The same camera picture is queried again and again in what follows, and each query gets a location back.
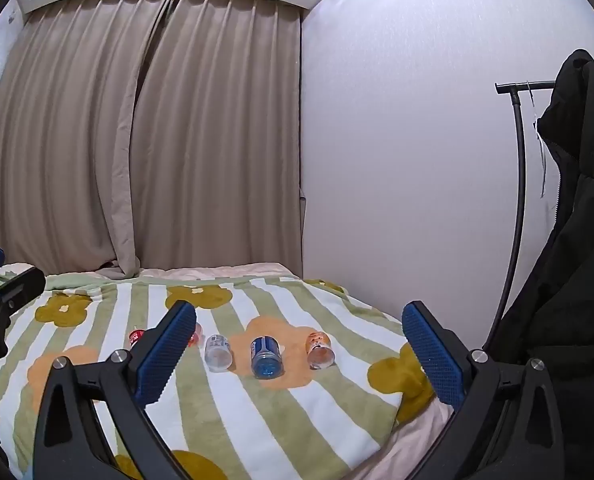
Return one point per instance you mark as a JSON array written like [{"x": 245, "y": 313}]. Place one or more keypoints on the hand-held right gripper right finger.
[{"x": 434, "y": 355}]

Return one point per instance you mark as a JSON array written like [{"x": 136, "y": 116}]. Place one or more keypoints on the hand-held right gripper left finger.
[{"x": 164, "y": 357}]

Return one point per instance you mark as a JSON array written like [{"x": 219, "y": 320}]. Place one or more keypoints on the red cup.
[{"x": 137, "y": 336}]

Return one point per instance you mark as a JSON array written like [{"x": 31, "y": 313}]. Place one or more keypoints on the clear plastic cup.
[{"x": 218, "y": 352}]

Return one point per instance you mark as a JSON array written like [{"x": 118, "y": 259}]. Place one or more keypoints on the blue cup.
[{"x": 266, "y": 357}]

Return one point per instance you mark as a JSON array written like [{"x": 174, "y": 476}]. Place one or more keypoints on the orange cup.
[{"x": 319, "y": 350}]

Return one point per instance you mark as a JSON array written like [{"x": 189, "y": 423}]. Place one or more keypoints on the green striped floral blanket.
[{"x": 277, "y": 410}]

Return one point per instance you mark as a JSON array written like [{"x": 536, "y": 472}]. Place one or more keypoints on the beige curtain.
[
  {"x": 217, "y": 150},
  {"x": 62, "y": 150}
]

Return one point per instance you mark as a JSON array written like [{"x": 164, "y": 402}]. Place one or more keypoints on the black jacket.
[{"x": 572, "y": 285}]

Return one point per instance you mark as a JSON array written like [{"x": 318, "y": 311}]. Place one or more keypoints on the black clothes rack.
[{"x": 518, "y": 170}]

